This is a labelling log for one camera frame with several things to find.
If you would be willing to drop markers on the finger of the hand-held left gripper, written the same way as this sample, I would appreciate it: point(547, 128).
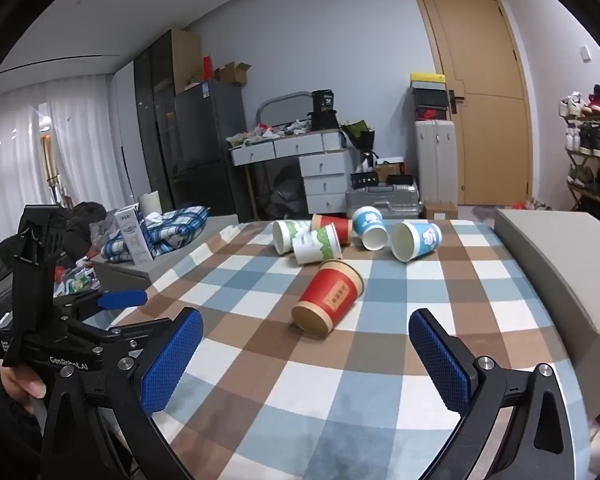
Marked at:
point(140, 329)
point(122, 299)

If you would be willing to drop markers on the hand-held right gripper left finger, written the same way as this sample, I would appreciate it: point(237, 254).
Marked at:
point(172, 360)

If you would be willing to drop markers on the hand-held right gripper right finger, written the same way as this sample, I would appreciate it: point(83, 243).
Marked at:
point(440, 365)

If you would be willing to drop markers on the red paper cup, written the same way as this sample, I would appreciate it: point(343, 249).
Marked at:
point(330, 295)
point(337, 225)

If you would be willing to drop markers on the person's left forearm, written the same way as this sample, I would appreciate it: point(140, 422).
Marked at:
point(7, 440)

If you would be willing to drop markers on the blue paper cup pink print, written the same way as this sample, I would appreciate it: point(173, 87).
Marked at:
point(420, 240)

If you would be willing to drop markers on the blue white paper cup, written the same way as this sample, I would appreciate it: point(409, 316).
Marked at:
point(369, 222)

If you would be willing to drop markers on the white green paper cup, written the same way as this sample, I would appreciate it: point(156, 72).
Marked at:
point(317, 247)
point(286, 235)

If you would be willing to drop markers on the person's left hand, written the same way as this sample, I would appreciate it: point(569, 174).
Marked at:
point(27, 385)

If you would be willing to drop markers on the colourful packets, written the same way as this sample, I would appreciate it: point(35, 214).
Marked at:
point(77, 280)

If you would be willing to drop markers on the white carton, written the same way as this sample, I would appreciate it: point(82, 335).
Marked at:
point(132, 235)

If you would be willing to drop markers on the black jacket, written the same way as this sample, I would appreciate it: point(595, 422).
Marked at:
point(82, 225)

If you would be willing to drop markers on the blue plaid cloth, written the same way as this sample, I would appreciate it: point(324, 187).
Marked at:
point(177, 230)

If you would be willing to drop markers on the white paper roll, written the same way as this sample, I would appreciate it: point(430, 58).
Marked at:
point(150, 202)

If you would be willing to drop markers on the checkered blanket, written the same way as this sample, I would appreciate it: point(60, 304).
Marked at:
point(300, 395)

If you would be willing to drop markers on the white curtain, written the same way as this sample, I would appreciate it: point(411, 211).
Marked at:
point(80, 135)

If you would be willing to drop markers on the small cardboard box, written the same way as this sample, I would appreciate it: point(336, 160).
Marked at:
point(440, 211)

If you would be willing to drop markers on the grey padded block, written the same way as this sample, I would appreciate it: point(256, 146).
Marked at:
point(555, 260)

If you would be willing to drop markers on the dark grey refrigerator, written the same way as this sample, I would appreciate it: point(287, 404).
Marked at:
point(205, 150)

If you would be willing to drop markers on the silver suitcase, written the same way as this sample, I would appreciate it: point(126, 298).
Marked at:
point(380, 200)

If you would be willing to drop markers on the dark glass cabinet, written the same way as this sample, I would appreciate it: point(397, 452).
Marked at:
point(155, 125)

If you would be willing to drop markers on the red shoes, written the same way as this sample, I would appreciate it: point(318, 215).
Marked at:
point(530, 205)

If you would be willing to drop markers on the black printed box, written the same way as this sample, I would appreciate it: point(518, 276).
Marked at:
point(364, 180)

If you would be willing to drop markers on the white suitcase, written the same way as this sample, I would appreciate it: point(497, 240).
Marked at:
point(436, 160)

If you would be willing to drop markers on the wooden shoe rack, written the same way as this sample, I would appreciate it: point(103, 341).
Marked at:
point(577, 192)

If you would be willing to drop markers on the pile of desk clutter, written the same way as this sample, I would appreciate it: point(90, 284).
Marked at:
point(267, 132)

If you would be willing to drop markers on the white drawer desk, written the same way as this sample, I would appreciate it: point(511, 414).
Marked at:
point(325, 165)

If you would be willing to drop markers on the olive green bag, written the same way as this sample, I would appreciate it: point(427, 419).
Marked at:
point(357, 132)

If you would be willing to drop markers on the grey metal chair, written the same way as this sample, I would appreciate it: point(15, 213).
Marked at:
point(280, 107)

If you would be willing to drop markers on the open cardboard box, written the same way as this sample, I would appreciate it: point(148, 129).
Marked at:
point(232, 74)

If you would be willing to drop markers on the red black shoe box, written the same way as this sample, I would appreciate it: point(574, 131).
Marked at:
point(430, 113)

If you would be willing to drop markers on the black bag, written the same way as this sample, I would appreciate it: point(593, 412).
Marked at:
point(324, 107)

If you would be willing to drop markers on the row of shoes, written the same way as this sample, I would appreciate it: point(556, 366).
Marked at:
point(597, 135)

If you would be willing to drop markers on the wooden door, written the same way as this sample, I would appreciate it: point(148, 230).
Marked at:
point(485, 85)

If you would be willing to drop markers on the yellow shoe box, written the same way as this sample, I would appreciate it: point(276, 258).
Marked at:
point(427, 78)

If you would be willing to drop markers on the white light switch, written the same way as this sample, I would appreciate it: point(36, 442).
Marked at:
point(585, 53)

